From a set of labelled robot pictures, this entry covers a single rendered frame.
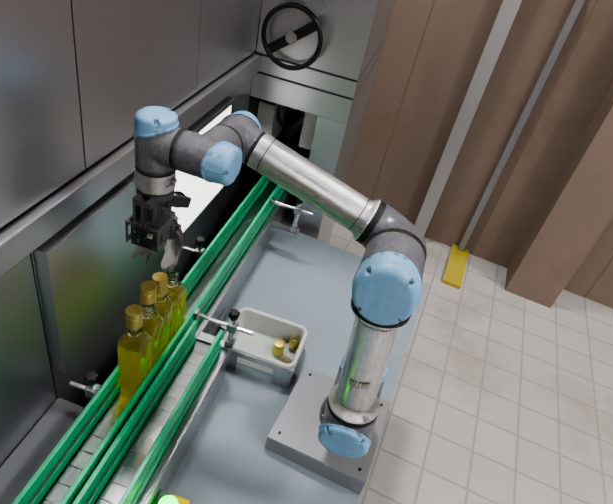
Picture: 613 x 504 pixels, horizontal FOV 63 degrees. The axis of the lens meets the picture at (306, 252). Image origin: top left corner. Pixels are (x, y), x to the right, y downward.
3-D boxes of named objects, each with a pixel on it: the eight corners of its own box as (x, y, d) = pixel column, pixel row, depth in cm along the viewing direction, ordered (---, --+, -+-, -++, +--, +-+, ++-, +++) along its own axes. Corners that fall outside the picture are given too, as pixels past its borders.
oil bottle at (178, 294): (165, 331, 138) (167, 272, 125) (184, 338, 137) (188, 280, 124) (155, 345, 133) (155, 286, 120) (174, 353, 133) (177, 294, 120)
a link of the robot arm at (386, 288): (374, 420, 124) (434, 236, 93) (362, 473, 112) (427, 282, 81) (327, 405, 126) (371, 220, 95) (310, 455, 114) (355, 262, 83)
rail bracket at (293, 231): (266, 234, 198) (274, 185, 184) (306, 247, 196) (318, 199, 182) (261, 240, 194) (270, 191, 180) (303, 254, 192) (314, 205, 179)
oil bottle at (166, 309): (154, 346, 133) (154, 287, 120) (173, 353, 132) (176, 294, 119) (142, 361, 129) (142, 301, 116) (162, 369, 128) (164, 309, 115)
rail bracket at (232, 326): (195, 327, 140) (198, 295, 133) (252, 347, 138) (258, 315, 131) (191, 335, 138) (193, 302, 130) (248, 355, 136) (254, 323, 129)
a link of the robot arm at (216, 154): (253, 133, 93) (199, 116, 94) (228, 155, 84) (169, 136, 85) (247, 171, 97) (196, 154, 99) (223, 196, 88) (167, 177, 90)
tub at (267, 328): (239, 323, 162) (242, 304, 157) (304, 346, 160) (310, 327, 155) (217, 362, 148) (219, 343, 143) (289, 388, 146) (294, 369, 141)
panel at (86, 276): (217, 186, 182) (225, 95, 161) (224, 188, 182) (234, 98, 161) (53, 369, 110) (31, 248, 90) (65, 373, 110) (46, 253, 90)
